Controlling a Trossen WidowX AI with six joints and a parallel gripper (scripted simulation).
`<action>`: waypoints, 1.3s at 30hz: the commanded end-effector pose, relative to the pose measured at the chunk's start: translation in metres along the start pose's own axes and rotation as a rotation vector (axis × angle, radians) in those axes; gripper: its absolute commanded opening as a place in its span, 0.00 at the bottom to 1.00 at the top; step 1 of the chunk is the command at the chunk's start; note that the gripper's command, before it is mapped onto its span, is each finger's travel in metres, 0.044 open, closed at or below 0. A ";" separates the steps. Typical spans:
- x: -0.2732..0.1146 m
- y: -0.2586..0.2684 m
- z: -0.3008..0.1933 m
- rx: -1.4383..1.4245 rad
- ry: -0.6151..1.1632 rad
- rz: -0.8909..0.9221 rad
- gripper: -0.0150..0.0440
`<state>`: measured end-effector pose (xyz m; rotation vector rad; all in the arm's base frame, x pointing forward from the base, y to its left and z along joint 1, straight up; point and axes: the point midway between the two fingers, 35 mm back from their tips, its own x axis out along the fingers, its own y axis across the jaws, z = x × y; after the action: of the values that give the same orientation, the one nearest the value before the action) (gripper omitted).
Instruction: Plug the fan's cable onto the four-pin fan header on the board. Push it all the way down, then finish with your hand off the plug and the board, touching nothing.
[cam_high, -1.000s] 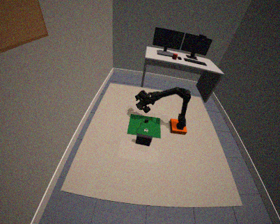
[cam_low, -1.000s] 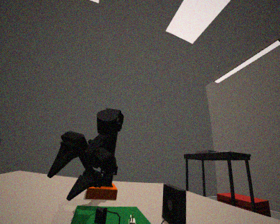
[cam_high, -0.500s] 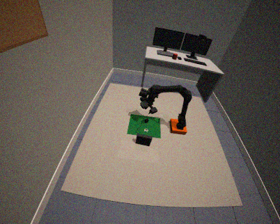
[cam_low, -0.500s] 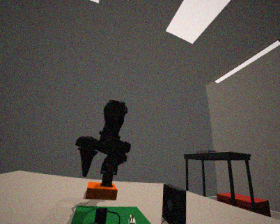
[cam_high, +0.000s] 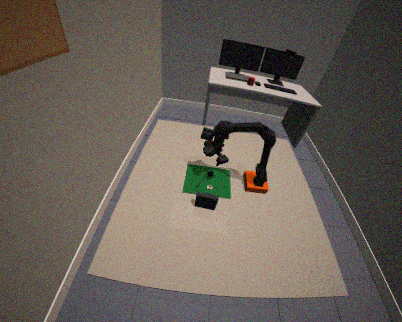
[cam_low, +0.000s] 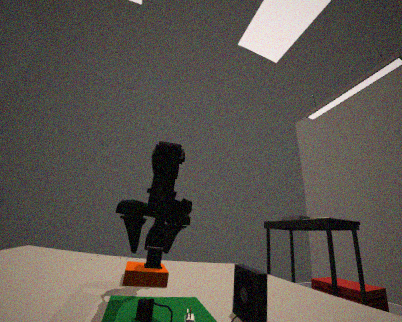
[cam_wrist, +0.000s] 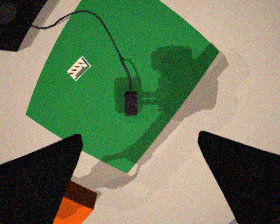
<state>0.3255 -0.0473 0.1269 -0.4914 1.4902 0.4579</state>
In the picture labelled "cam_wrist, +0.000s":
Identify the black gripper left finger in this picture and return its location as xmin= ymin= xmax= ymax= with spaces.
xmin=0 ymin=133 xmax=84 ymax=224

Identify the black cable with plug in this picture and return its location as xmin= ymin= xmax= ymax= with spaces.
xmin=36 ymin=9 xmax=137 ymax=116

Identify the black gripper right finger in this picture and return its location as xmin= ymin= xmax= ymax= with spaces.
xmin=197 ymin=131 xmax=280 ymax=224

